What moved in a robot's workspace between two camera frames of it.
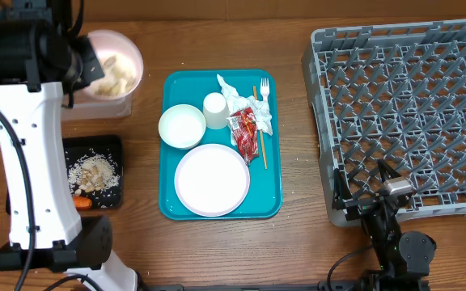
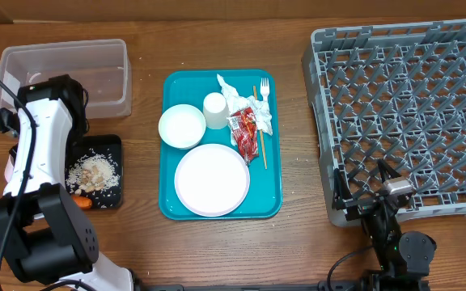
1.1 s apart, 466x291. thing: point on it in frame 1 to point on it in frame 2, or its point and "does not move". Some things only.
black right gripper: [341, 199] does not move
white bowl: [182, 126] does not move
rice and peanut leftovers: [92, 173] does not move
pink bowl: [120, 63] to [9, 169]
